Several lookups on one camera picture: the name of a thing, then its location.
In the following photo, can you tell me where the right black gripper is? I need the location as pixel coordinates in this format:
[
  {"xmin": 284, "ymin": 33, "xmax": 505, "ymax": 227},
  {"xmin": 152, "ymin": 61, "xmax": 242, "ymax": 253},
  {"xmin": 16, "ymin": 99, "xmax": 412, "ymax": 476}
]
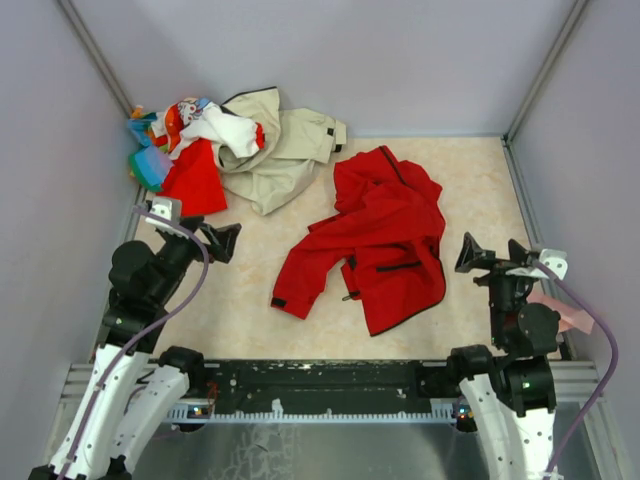
[{"xmin": 455, "ymin": 230, "xmax": 540, "ymax": 346}]

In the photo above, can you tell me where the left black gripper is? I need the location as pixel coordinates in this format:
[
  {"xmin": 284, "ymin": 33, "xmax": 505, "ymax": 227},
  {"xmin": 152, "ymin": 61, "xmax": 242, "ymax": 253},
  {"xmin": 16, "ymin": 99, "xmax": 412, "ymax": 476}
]
[{"xmin": 150, "ymin": 214, "xmax": 241, "ymax": 303}]

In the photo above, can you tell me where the red zip jacket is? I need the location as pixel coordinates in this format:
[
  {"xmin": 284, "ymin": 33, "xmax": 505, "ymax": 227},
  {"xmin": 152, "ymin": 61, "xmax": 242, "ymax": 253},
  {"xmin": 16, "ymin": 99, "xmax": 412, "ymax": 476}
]
[{"xmin": 271, "ymin": 145, "xmax": 446, "ymax": 336}]

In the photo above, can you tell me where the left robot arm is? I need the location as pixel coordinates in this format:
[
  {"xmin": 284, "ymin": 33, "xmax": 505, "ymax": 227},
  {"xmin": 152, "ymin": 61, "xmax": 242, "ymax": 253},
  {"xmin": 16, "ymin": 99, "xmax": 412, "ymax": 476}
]
[{"xmin": 30, "ymin": 211, "xmax": 241, "ymax": 479}]

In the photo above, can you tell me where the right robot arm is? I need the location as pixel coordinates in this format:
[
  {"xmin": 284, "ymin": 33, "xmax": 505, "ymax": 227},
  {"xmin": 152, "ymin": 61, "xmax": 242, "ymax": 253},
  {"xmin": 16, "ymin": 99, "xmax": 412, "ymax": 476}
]
[{"xmin": 446, "ymin": 233, "xmax": 568, "ymax": 479}]

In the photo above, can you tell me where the beige jacket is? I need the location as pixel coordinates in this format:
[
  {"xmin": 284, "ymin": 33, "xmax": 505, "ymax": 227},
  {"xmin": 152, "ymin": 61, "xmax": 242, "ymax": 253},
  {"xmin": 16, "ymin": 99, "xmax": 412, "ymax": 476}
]
[{"xmin": 218, "ymin": 87, "xmax": 347, "ymax": 216}]

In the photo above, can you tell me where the red cloth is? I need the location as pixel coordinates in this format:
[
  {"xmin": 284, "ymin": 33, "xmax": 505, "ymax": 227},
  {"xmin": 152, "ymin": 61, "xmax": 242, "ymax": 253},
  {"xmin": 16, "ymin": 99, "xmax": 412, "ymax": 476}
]
[{"xmin": 160, "ymin": 139, "xmax": 228, "ymax": 217}]

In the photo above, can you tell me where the colourful striped cloth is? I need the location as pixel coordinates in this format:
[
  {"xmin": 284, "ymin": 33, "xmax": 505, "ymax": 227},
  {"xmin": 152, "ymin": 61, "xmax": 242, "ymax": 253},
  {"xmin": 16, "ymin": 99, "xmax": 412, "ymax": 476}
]
[{"xmin": 127, "ymin": 106, "xmax": 173, "ymax": 193}]

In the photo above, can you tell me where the pink cloth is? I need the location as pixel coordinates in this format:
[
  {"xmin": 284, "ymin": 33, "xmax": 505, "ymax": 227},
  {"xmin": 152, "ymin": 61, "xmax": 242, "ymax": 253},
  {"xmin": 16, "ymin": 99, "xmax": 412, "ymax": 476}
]
[{"xmin": 528, "ymin": 290, "xmax": 594, "ymax": 335}]

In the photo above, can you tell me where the white printed shirt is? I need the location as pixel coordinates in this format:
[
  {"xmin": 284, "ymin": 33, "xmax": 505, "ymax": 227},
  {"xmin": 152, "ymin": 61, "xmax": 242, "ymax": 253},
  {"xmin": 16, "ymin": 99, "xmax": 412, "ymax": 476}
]
[{"xmin": 147, "ymin": 97, "xmax": 265, "ymax": 160}]

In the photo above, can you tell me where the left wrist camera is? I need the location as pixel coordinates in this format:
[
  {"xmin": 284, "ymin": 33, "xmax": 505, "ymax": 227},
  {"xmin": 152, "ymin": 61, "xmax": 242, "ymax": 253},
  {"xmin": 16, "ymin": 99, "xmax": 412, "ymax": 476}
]
[{"xmin": 148, "ymin": 196, "xmax": 182, "ymax": 222}]

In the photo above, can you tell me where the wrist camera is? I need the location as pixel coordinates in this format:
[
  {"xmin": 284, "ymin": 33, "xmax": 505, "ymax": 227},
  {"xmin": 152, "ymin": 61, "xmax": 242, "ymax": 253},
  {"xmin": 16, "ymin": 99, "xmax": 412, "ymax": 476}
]
[
  {"xmin": 530, "ymin": 248, "xmax": 568, "ymax": 280},
  {"xmin": 148, "ymin": 196, "xmax": 182, "ymax": 222}
]

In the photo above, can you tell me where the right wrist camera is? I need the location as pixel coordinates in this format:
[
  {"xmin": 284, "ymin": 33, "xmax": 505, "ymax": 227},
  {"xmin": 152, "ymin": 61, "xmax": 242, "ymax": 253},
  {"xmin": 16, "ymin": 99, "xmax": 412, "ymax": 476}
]
[{"xmin": 530, "ymin": 248, "xmax": 568, "ymax": 280}]

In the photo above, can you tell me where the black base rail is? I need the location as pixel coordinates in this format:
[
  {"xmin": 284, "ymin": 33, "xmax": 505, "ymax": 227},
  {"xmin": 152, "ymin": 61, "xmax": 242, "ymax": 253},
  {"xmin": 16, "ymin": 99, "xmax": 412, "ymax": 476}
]
[{"xmin": 186, "ymin": 360, "xmax": 461, "ymax": 416}]

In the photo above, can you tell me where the aluminium frame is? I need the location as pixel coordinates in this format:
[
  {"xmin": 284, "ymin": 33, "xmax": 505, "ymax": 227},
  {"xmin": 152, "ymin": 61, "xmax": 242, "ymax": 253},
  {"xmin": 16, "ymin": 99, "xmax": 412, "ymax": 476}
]
[{"xmin": 62, "ymin": 1, "xmax": 639, "ymax": 479}]

